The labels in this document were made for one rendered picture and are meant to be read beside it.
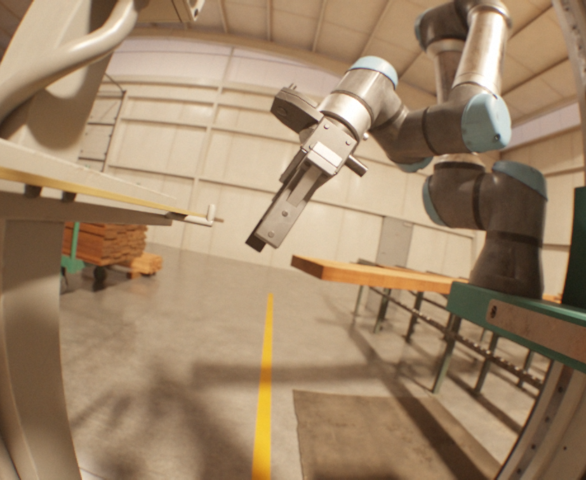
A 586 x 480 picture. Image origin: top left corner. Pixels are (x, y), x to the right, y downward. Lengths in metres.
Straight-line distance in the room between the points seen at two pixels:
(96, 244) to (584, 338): 2.88
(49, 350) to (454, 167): 0.64
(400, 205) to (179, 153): 6.88
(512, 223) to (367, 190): 8.49
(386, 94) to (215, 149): 8.61
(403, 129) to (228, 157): 8.50
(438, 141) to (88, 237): 2.76
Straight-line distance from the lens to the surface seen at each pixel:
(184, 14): 0.25
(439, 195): 0.61
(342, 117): 0.38
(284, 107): 0.39
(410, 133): 0.44
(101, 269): 3.83
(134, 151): 9.90
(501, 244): 0.53
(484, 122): 0.38
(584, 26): 0.82
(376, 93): 0.43
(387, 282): 1.10
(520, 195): 0.54
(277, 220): 0.28
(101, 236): 2.80
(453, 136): 0.41
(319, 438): 1.63
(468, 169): 0.61
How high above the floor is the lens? 1.00
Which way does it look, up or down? 1 degrees down
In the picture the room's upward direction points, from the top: 11 degrees clockwise
